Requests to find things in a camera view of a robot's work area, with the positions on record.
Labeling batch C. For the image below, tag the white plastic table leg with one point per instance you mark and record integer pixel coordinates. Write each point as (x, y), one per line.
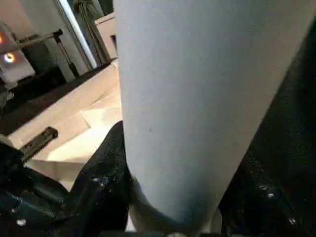
(197, 98)

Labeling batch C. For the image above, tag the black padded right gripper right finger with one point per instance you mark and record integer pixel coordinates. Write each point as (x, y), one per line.
(276, 197)

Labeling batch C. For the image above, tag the white device with orange light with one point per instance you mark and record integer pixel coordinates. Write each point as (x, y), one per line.
(15, 59)

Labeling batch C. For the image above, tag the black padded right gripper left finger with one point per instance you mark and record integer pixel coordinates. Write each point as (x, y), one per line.
(103, 187)

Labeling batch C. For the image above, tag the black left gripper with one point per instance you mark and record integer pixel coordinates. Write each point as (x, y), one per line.
(29, 197)

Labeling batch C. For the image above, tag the white plastic table top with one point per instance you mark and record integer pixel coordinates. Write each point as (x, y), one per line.
(74, 108)

